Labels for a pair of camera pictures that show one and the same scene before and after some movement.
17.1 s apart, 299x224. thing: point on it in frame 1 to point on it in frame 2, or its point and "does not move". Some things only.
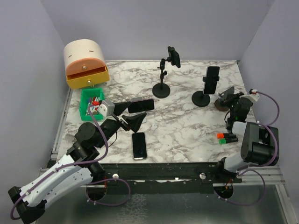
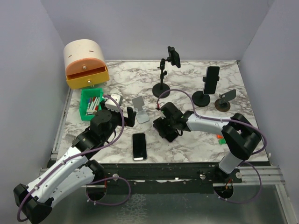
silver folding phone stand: [138, 99] does not move
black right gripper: [231, 97] to [163, 116]
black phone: [210, 80] does not move
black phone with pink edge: [139, 106] to [165, 129]
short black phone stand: [200, 99] does not move
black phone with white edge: [139, 146] does not move
